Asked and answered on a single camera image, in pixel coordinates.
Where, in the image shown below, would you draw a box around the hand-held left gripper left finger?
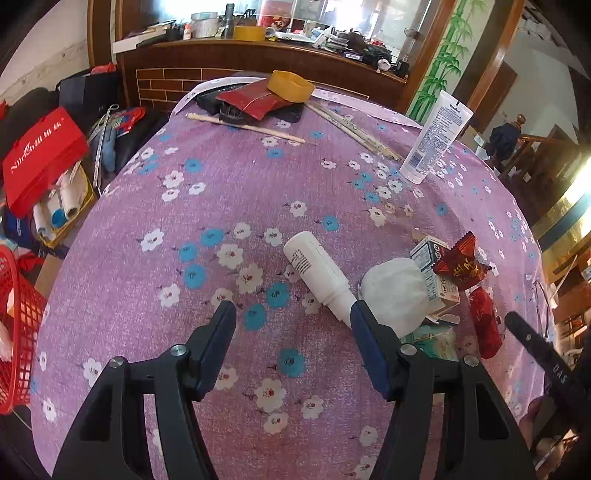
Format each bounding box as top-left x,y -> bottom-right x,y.
52,300 -> 238,480

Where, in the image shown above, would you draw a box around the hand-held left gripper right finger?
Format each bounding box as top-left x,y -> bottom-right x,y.
349,299 -> 539,480

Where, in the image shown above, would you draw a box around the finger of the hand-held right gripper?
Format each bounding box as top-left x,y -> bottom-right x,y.
505,311 -> 583,416

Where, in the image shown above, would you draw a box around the teal tissue packet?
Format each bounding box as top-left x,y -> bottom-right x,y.
402,323 -> 458,361

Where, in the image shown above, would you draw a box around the white tissue ball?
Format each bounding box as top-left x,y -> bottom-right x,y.
360,257 -> 430,337

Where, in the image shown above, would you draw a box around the dark red candy packet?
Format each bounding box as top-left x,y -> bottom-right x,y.
468,286 -> 503,360

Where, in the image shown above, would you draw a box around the small white blue carton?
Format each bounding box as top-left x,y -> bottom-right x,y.
410,234 -> 461,317

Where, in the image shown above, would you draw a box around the white plastic bottle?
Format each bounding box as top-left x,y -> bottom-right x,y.
283,231 -> 358,324

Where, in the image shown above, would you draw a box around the red snack wrapper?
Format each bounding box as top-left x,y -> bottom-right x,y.
433,231 -> 489,291

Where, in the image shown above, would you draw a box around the red plastic basket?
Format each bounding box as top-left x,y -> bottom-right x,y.
0,244 -> 47,415

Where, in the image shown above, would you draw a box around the purple floral tablecloth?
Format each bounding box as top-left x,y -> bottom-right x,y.
30,71 -> 557,480

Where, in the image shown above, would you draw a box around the rolled white papers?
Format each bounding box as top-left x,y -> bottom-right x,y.
32,166 -> 95,245

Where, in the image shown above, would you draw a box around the wooden stair railing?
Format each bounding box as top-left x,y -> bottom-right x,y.
496,114 -> 583,185

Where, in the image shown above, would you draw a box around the wooden chopstick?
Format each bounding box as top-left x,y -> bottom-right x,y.
307,104 -> 393,162
314,100 -> 402,160
186,112 -> 306,145

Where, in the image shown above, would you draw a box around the white lotion tube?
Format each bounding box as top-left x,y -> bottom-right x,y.
399,90 -> 474,185

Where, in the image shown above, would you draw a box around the dark jacket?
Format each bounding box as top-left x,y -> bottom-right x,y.
489,122 -> 527,162

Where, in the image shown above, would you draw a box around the red blue plastic bag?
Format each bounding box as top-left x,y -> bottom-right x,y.
108,107 -> 148,139

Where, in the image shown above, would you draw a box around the red foil pouch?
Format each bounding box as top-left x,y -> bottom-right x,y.
215,83 -> 283,121

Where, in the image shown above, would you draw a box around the red paper bag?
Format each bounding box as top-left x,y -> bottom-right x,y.
2,107 -> 89,219

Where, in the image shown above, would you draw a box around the yellow round container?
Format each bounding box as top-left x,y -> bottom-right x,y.
270,70 -> 315,103

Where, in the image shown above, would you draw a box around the wooden door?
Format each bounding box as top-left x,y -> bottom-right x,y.
466,60 -> 518,134

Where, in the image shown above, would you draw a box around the dark navy paper bag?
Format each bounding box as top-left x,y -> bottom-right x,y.
58,69 -> 123,134

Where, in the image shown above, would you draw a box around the wooden sideboard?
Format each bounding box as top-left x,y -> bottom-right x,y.
113,39 -> 409,116

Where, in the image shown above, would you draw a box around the white flat box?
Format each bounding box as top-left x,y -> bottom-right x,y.
113,34 -> 167,49

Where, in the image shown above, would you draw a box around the wooden framed glass window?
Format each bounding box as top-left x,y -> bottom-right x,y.
113,0 -> 458,112

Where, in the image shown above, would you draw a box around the red gift box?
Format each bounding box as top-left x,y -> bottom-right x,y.
259,2 -> 296,28

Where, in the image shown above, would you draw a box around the green bamboo wall decal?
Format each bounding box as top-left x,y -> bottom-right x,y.
409,0 -> 490,123

